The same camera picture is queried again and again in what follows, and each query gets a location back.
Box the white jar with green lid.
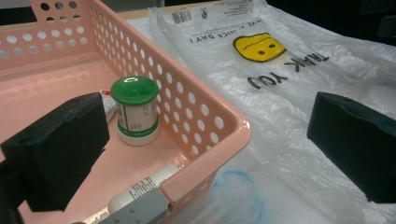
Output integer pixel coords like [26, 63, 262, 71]
[110, 76, 162, 147]

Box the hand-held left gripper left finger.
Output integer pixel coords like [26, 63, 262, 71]
[0, 91, 111, 213]

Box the red and white tube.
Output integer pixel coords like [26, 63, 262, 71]
[98, 89, 118, 124]

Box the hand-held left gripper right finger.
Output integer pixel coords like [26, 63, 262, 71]
[306, 91, 396, 204]

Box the white tube with grey print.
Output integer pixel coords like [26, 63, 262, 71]
[106, 163, 181, 216]

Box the pink perforated plastic basket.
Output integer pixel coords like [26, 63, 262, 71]
[0, 0, 252, 224]

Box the translucent white plastic bag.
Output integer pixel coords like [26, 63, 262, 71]
[148, 0, 396, 224]

